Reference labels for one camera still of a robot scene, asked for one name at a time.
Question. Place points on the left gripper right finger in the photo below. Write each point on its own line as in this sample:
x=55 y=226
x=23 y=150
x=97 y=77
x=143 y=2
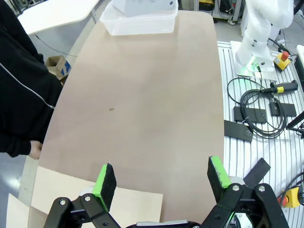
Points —
x=218 y=175

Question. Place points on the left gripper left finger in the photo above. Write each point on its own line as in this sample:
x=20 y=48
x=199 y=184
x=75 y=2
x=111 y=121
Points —
x=104 y=187

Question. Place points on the person right forearm black sleeve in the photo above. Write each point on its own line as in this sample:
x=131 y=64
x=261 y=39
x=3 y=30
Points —
x=14 y=145

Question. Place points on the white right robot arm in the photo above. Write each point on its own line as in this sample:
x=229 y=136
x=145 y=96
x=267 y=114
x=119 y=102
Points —
x=259 y=35

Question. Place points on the person right hand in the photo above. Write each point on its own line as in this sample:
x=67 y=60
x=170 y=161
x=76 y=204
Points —
x=35 y=149

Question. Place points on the open brown cardboard box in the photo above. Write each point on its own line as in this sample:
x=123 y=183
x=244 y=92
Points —
x=71 y=190

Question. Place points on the black flat bar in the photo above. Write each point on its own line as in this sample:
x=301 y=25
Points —
x=257 y=169

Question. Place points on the black angled corner plate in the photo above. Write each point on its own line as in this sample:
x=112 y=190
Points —
x=237 y=130

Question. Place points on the black rectangular plate with hole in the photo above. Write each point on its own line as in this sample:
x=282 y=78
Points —
x=254 y=116

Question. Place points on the yellow emergency stop button box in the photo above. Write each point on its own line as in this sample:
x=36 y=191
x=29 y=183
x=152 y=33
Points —
x=282 y=61
x=291 y=198

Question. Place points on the black clamp stand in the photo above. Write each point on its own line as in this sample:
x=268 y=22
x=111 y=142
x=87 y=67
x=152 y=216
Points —
x=297 y=123

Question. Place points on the small black rectangular plate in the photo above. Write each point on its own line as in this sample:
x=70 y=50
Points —
x=288 y=110

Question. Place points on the small cardboard box blue print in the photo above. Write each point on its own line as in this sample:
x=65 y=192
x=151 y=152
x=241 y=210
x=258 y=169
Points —
x=60 y=67

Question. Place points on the person torso black zip jacket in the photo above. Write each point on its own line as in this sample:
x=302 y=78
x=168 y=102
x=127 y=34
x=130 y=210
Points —
x=21 y=83

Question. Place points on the metal equipment rack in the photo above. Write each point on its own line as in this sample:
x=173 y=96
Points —
x=223 y=9

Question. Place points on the clear plastic bin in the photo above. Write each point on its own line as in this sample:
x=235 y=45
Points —
x=142 y=25

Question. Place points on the white table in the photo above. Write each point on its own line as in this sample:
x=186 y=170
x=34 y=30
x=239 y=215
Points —
x=54 y=14

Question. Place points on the slotted aluminium base plate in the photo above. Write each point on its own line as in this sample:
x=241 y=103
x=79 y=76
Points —
x=261 y=147

